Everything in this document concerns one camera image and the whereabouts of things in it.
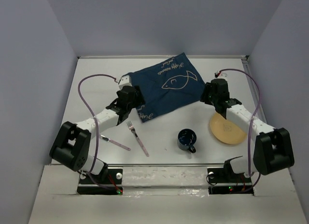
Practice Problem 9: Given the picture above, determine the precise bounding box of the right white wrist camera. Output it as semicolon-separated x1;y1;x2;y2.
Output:
214;70;228;81

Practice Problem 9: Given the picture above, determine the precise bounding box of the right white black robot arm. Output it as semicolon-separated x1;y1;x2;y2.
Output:
200;78;295;182

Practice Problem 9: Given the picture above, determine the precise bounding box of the pink-handled metal knife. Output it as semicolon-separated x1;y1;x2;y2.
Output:
100;135;131;151

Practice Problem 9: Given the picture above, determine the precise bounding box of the dark blue fish-print cloth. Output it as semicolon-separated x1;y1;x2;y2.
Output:
127;53;205;123

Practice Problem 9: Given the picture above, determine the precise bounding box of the yellow round plate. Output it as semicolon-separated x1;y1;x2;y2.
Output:
209;113;247;145

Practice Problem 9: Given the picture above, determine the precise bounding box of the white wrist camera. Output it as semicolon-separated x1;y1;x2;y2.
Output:
214;70;228;81
116;75;132;89

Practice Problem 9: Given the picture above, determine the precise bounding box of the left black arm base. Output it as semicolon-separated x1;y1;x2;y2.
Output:
77;167;123;196

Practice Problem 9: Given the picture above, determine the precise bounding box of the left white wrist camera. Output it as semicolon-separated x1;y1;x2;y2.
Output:
116;75;132;89

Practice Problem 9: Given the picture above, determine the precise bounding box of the dark blue patterned mug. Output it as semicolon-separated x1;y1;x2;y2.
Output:
177;128;197;154

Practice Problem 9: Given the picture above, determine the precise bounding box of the pink-handled metal fork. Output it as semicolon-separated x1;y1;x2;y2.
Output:
127;121;149;157

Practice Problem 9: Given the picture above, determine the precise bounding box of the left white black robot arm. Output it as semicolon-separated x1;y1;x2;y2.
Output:
49;85;145;183

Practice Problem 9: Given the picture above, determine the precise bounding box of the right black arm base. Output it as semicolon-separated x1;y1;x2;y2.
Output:
206;168;254;195

